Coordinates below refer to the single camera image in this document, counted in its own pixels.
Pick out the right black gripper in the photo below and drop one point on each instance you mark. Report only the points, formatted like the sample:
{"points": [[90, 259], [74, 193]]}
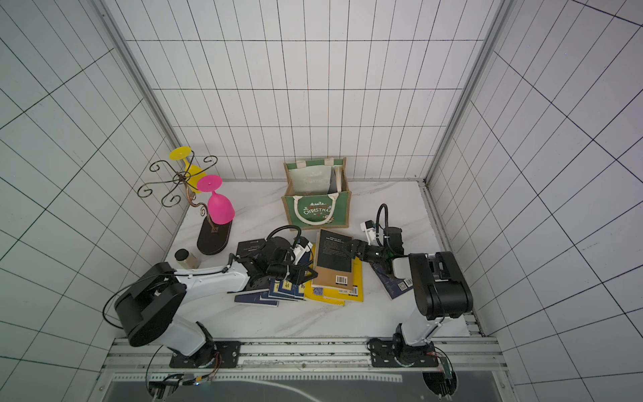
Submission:
{"points": [[369, 251]]}

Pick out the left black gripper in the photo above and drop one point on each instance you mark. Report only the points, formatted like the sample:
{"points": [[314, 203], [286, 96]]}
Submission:
{"points": [[300, 275]]}

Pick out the dark green brown book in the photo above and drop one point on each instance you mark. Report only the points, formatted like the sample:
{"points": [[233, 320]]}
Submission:
{"points": [[332, 262]]}

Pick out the green jute canvas bag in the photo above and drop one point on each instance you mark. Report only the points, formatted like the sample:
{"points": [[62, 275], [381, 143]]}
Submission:
{"points": [[317, 194]]}

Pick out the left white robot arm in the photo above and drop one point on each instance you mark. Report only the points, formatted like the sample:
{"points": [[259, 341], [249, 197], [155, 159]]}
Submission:
{"points": [[148, 308]]}

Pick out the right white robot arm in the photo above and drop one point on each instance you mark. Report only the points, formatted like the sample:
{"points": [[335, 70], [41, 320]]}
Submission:
{"points": [[441, 296]]}

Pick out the blue book yellow label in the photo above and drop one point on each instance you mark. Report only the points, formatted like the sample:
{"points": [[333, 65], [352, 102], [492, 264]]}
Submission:
{"points": [[288, 290], [273, 293]]}

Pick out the yellow book purple picture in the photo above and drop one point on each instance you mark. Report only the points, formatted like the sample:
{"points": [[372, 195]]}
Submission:
{"points": [[316, 294]]}

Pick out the yellow book plain cover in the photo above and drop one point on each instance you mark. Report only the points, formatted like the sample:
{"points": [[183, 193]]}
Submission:
{"points": [[340, 296]]}

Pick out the navy book at bottom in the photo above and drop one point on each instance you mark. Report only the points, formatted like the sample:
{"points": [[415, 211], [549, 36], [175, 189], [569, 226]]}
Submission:
{"points": [[255, 299]]}

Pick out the dark navy thin book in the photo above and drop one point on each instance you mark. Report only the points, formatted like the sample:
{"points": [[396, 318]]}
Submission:
{"points": [[393, 286]]}

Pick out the black book white characters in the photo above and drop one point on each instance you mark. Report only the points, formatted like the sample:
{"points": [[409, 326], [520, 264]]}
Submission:
{"points": [[246, 261]]}

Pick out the metal scroll glass rack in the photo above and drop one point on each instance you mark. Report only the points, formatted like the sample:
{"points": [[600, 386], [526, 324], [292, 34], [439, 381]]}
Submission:
{"points": [[212, 238]]}

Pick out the pink plastic wine glass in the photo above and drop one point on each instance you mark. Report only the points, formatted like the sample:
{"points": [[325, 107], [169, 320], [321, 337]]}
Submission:
{"points": [[220, 208]]}

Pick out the small jar black lid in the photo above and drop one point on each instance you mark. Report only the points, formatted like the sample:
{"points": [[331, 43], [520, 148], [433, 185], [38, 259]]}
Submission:
{"points": [[186, 259]]}

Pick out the yellow plastic wine glass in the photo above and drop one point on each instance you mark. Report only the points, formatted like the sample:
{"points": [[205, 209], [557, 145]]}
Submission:
{"points": [[192, 172]]}

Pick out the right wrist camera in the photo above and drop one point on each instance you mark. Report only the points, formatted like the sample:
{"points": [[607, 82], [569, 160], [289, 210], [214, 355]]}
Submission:
{"points": [[371, 230]]}

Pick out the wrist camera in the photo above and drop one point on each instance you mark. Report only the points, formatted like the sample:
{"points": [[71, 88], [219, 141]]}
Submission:
{"points": [[302, 247], [371, 230]]}

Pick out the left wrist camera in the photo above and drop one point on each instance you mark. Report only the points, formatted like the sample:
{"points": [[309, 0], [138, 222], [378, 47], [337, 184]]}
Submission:
{"points": [[302, 247]]}

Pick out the aluminium mounting rail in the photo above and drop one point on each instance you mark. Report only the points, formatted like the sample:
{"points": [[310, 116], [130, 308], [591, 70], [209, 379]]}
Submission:
{"points": [[273, 355]]}

